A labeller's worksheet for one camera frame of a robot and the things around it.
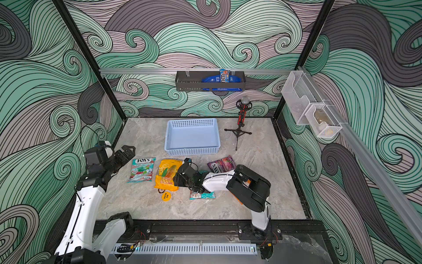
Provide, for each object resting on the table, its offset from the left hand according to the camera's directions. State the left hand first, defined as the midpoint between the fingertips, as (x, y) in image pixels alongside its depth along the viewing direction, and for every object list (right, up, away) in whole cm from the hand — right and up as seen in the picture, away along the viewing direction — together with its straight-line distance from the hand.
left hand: (128, 150), depth 77 cm
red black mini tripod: (+60, +25, +19) cm, 68 cm away
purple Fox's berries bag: (+47, -10, +15) cm, 51 cm away
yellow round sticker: (+17, -25, +6) cm, 30 cm away
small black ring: (+14, -23, +8) cm, 28 cm away
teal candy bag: (+38, -23, +5) cm, 45 cm away
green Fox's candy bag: (0, -13, +15) cm, 20 cm away
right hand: (+22, -17, +10) cm, 30 cm away
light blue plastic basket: (+26, +5, +26) cm, 37 cm away
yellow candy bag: (+15, -16, +8) cm, 24 cm away
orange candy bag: (+47, -10, -28) cm, 56 cm away
